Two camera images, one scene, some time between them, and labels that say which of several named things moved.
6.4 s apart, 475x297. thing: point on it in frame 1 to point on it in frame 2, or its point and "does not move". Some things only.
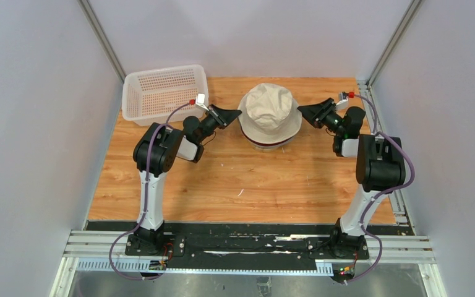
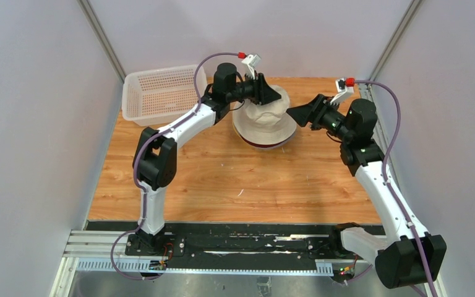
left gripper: [222, 117] to [261, 93]
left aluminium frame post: [88, 12] does not move
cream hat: [269, 113] does not move
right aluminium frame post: [413, 8] does not move
